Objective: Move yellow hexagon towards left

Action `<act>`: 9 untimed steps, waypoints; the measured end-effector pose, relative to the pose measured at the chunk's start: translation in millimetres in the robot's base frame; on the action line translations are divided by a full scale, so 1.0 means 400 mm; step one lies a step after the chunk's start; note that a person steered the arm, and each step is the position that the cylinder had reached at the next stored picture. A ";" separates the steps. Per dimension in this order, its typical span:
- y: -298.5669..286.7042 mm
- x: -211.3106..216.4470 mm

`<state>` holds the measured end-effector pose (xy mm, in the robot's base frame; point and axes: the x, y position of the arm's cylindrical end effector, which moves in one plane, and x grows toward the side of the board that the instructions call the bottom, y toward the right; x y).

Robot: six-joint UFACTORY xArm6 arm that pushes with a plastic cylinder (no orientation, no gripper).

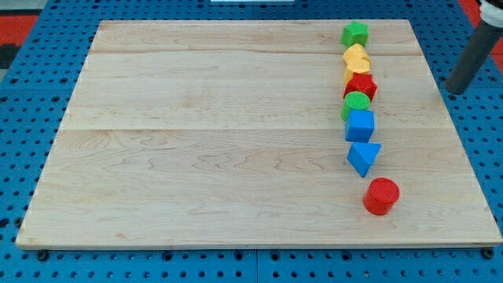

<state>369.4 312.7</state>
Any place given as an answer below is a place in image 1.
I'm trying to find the blue cube block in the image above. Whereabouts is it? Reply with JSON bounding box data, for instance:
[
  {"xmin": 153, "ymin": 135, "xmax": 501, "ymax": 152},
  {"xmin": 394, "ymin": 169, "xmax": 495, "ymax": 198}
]
[{"xmin": 345, "ymin": 109, "xmax": 375, "ymax": 143}]

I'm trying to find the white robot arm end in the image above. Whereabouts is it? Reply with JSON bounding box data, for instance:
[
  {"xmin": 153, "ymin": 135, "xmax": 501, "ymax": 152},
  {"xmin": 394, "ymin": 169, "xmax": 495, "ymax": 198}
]
[{"xmin": 479, "ymin": 0, "xmax": 503, "ymax": 28}]

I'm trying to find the red cylinder block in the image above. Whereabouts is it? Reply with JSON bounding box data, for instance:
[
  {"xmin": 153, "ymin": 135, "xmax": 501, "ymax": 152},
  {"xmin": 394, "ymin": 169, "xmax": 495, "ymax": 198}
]
[{"xmin": 363, "ymin": 177, "xmax": 400, "ymax": 215}]

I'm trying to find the blue triangle block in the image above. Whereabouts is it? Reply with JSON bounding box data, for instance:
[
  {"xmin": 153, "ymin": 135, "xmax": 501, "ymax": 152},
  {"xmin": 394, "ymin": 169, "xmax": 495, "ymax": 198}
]
[{"xmin": 347, "ymin": 142, "xmax": 382, "ymax": 178}]

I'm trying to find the yellow heart block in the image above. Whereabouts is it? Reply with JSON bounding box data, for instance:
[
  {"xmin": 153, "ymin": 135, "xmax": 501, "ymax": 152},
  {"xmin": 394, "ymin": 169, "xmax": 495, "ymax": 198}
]
[{"xmin": 343, "ymin": 43, "xmax": 371, "ymax": 66}]

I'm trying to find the green star block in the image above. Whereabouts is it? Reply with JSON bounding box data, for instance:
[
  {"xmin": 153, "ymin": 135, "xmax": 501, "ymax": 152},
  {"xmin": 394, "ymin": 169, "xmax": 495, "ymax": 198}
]
[{"xmin": 340, "ymin": 20, "xmax": 369, "ymax": 47}]

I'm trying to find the yellow hexagon block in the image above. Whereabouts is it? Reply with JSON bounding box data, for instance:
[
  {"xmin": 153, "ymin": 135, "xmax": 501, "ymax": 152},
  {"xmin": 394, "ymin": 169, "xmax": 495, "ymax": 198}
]
[{"xmin": 343, "ymin": 58, "xmax": 371, "ymax": 83}]

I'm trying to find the wooden board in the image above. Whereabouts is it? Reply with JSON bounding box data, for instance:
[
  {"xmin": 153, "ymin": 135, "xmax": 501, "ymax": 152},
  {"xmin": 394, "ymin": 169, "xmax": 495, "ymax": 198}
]
[{"xmin": 16, "ymin": 20, "xmax": 502, "ymax": 250}]

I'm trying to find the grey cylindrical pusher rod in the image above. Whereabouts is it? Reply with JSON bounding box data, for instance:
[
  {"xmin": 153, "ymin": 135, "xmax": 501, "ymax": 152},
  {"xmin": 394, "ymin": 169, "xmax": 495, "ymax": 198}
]
[{"xmin": 445, "ymin": 20, "xmax": 502, "ymax": 95}]

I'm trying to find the red star block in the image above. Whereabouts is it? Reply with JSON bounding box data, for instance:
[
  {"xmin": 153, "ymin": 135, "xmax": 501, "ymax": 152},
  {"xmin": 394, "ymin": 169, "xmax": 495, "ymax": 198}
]
[{"xmin": 343, "ymin": 73, "xmax": 378, "ymax": 101}]

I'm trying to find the green cylinder block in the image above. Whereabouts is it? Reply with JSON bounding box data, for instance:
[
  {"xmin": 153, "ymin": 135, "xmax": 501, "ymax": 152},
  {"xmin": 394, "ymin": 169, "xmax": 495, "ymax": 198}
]
[{"xmin": 340, "ymin": 91, "xmax": 371, "ymax": 121}]

